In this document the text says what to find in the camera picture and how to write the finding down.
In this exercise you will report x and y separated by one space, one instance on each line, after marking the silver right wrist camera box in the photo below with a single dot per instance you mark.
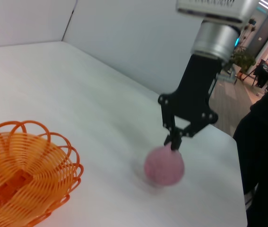
218 7

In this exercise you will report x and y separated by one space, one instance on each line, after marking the pink peach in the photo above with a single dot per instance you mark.
164 168

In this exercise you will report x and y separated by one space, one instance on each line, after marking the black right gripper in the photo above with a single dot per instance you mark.
195 94

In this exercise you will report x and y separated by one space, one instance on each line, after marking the orange woven plastic basket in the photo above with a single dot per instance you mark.
29 165

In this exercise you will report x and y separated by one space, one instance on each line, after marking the black office chair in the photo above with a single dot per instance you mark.
262 75

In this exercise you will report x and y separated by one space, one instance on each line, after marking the person in black clothes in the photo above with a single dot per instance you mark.
266 153

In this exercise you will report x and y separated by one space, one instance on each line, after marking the green potted plant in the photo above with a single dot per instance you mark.
242 59

